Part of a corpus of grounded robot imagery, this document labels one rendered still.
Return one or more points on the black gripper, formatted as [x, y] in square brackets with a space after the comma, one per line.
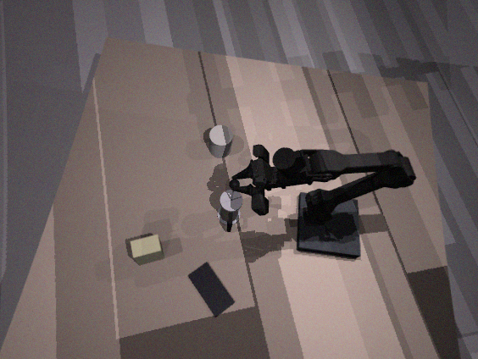
[260, 204]

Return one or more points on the dark grey cylinder with light top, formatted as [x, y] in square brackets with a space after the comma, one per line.
[220, 140]

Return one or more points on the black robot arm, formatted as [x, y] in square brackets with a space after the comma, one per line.
[391, 168]

